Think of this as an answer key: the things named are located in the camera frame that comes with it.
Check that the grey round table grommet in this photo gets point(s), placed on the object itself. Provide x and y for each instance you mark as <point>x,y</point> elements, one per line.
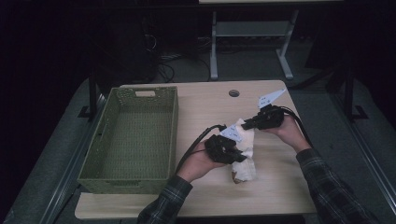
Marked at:
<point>234,93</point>

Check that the white metal desk frame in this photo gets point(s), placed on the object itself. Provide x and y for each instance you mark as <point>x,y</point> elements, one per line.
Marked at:
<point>249,29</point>

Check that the person's right hand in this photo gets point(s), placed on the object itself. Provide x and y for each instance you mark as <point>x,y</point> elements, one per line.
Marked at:
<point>289,133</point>

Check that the green woven plastic basket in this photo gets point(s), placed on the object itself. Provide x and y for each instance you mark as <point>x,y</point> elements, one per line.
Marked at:
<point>141,137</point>

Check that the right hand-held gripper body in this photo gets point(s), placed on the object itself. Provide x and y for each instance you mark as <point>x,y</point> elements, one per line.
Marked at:
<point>269,116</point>

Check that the person's left hand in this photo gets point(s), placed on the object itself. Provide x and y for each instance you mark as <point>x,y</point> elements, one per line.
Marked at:
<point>196,165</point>

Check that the dark cabinet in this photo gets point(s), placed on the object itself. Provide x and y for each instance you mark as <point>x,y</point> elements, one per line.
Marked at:
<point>124,53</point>

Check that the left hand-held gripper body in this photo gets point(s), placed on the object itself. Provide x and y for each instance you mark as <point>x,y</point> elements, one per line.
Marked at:
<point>222,147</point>

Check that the black metal stand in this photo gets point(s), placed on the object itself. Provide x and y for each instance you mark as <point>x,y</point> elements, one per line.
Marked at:
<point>350,93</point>
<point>92,93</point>

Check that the aluminium floor rail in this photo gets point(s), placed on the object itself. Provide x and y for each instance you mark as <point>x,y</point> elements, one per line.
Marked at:
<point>367,155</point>
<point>71,161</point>

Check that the white cloth with brown stain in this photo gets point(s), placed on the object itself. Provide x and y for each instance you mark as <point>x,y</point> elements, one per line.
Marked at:
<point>246,168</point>

